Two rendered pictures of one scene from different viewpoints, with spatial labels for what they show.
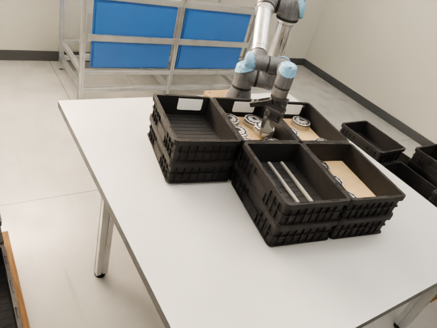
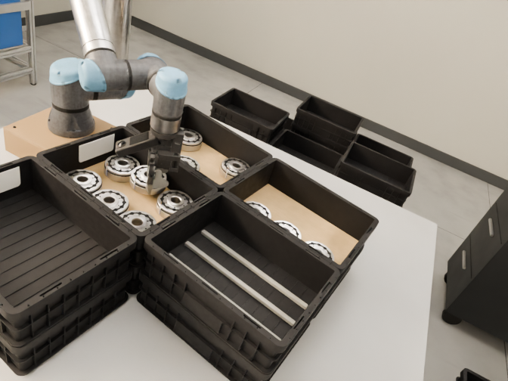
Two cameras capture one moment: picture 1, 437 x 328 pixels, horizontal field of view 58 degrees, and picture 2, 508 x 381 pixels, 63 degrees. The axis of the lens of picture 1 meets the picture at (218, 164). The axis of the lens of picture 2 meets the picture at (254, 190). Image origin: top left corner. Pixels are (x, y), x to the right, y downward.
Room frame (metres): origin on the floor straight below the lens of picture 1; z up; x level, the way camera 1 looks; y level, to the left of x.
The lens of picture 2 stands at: (0.79, 0.15, 1.63)
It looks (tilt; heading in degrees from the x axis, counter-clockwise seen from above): 36 degrees down; 324
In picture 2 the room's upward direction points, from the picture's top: 19 degrees clockwise
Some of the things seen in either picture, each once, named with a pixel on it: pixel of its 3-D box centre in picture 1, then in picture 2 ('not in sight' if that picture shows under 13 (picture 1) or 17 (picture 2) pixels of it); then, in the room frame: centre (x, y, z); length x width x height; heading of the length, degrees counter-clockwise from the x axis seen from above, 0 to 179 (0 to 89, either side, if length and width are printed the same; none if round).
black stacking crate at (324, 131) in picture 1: (300, 130); (198, 156); (1.85, -0.36, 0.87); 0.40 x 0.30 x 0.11; 30
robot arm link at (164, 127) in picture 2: (279, 91); (165, 120); (1.69, -0.17, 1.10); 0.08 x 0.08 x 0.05
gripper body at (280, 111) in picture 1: (276, 107); (164, 147); (1.69, -0.18, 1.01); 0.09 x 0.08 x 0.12; 75
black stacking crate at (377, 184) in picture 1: (345, 179); (297, 221); (1.50, -0.56, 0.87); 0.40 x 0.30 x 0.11; 30
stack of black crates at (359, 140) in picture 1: (359, 159); (242, 139); (2.70, -1.04, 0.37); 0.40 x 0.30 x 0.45; 40
